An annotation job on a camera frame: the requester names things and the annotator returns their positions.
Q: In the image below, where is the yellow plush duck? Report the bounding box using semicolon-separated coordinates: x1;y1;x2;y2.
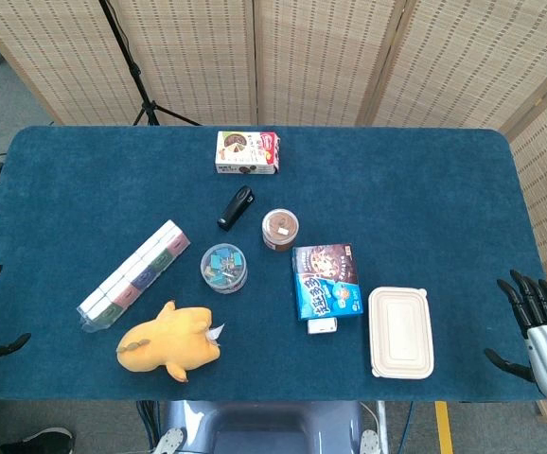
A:
115;300;225;383

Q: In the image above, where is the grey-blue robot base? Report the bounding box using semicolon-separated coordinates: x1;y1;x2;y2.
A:
164;400;364;454

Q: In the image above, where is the black shoe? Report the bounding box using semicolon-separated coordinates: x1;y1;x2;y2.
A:
0;427;75;454

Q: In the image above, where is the beige lidded lunch container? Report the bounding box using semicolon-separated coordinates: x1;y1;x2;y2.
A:
367;286;435;380

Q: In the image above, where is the wrapped pack of tissue packets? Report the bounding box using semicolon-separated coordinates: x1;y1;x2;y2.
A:
76;218;192;334

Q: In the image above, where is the white perforated foot pad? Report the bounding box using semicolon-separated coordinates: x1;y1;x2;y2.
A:
153;427;187;454
359;428;382;454

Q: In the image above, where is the dark blue table cloth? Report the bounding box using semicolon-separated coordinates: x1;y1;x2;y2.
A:
0;125;547;403

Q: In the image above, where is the small white box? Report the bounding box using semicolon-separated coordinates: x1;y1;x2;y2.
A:
307;317;339;336

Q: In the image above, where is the blue chocolate cookie box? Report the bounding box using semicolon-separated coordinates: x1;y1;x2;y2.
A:
291;243;365;323

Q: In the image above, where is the clear tub of binder clips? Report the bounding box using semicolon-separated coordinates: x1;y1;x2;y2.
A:
200;242;249;295

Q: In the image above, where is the black stapler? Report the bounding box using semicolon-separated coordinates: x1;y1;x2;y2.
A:
216;184;256;233

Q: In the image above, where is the brown chocolate spread jar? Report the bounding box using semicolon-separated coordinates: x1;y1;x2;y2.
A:
260;208;300;253

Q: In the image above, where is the black tripod stand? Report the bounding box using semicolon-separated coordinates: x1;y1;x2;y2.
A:
97;0;203;128

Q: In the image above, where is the white cake snack box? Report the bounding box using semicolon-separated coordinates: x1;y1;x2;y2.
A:
214;131;282;175

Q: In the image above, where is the bamboo folding screen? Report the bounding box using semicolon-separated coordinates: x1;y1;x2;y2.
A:
0;0;547;327

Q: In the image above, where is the blue cable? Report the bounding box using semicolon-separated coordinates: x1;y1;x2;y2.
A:
397;401;415;454

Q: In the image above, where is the black cable bundle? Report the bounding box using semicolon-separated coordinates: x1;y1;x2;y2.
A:
134;400;162;448

